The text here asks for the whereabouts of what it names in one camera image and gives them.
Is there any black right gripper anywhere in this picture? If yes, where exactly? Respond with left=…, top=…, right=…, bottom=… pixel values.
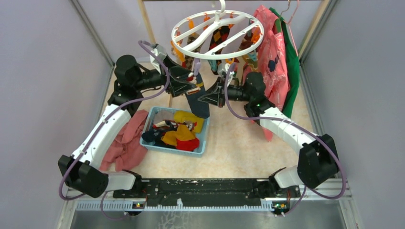
left=198, top=76, right=252, bottom=108

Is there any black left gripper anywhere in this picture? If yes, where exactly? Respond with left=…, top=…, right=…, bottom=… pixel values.
left=133, top=53, right=196, bottom=97

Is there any navy blue patterned sock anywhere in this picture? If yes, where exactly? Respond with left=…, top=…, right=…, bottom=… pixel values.
left=141, top=129, right=166, bottom=143

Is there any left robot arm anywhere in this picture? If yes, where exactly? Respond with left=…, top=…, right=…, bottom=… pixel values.
left=58, top=54, right=196, bottom=200

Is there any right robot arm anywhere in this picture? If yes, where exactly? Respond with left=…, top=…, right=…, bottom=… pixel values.
left=198, top=72, right=339, bottom=197

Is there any white round clip hanger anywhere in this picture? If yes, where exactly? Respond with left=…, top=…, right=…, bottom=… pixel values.
left=171, top=0, right=265, bottom=60

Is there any argyle brown cream sock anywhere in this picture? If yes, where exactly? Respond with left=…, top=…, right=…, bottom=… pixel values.
left=181, top=31, right=203, bottom=72

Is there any yellow sock in basket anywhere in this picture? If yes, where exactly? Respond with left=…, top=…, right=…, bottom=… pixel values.
left=173, top=110, right=205, bottom=133

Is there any light blue plastic basket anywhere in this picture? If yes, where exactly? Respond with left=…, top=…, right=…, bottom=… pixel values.
left=139, top=106, right=210, bottom=158

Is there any red cloth in basket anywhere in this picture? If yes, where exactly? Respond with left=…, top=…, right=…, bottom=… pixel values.
left=154, top=125, right=200, bottom=152

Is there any dark red argyle sock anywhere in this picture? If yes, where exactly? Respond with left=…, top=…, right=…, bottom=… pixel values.
left=208, top=25, right=232, bottom=75

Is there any pink patterned hanging garment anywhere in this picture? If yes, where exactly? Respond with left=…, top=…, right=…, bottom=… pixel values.
left=242, top=4, right=290, bottom=141

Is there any green hanging garment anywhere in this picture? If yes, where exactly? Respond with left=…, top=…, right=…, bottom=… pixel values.
left=269, top=7, right=300, bottom=118

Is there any pink cloth on floor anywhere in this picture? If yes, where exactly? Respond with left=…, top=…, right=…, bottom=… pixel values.
left=99, top=110, right=149, bottom=172

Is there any light wooden clothes rack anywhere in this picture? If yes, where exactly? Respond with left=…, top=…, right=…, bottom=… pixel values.
left=137, top=0, right=327, bottom=108

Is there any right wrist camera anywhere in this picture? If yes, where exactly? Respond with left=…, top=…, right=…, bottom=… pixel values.
left=217, top=62, right=237, bottom=80

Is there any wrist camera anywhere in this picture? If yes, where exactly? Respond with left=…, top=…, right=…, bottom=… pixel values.
left=149, top=44, right=167, bottom=65
left=217, top=62, right=237, bottom=80

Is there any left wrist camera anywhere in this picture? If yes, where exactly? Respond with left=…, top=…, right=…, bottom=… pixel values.
left=149, top=44, right=167, bottom=65

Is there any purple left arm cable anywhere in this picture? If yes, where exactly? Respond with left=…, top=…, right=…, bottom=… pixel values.
left=58, top=40, right=171, bottom=221

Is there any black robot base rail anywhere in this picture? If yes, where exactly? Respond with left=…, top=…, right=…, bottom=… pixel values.
left=113, top=174, right=301, bottom=209

